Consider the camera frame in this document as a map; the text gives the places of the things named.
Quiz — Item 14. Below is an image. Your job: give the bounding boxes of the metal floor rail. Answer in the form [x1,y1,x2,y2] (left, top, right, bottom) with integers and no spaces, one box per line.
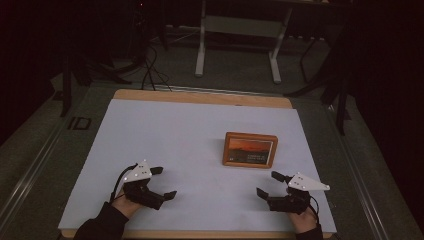
[326,104,391,240]
[0,114,69,228]

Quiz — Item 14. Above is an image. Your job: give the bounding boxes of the black floor cables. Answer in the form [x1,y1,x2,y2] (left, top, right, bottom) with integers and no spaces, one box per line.
[141,43,173,93]

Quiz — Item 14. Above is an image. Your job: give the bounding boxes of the white metal desk frame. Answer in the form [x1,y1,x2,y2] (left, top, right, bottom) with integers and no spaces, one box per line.
[194,0,294,84]

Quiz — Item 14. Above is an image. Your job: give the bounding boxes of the person's right hand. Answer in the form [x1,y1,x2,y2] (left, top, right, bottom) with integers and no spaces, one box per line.
[289,208,319,234]

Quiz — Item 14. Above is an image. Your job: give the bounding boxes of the wooden picture frame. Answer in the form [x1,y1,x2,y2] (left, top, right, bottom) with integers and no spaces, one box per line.
[222,131,279,170]

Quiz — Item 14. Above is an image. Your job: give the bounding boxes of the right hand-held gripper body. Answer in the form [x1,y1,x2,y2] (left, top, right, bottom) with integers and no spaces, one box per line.
[267,172,331,215]

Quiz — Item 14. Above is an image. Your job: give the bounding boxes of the black metal stand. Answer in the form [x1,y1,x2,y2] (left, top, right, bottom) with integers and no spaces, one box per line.
[59,53,133,118]
[284,33,352,136]

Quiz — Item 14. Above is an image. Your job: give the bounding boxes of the white table mat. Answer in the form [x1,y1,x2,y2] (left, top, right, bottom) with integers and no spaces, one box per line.
[58,98,338,233]

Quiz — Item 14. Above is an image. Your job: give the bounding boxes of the person's left hand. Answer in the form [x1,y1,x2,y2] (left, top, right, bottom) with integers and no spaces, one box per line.
[113,192,145,219]

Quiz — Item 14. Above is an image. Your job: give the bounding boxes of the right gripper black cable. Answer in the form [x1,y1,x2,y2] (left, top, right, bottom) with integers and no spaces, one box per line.
[308,195,322,225]

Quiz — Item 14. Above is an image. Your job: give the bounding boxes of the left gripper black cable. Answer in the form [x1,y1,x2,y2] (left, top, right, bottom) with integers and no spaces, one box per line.
[109,163,138,203]

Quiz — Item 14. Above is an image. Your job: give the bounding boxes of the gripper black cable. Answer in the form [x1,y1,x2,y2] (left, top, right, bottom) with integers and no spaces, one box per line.
[308,195,322,225]
[109,163,138,203]

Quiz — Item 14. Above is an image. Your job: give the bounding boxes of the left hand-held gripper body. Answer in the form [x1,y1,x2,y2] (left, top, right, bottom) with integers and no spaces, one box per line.
[122,159,166,211]

